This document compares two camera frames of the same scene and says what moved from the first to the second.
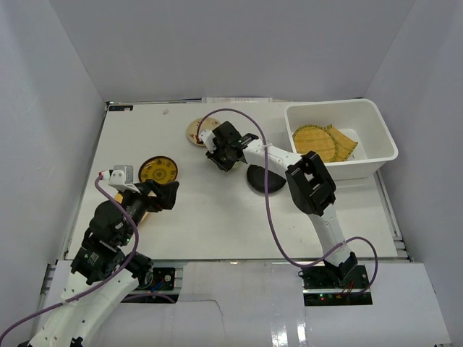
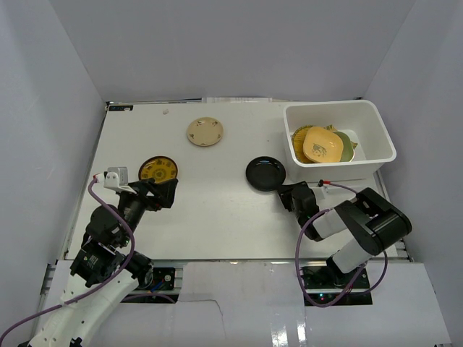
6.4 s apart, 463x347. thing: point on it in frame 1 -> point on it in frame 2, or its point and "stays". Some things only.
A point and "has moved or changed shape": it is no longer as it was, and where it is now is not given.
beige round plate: (207, 123) stays
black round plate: (256, 176) stays
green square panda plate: (238, 165) -> (348, 148)
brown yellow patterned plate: (160, 169) stays
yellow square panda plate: (119, 196) has moved or changed shape
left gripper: (153, 196) stays
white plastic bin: (348, 135) stays
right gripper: (213, 157) -> (285, 192)
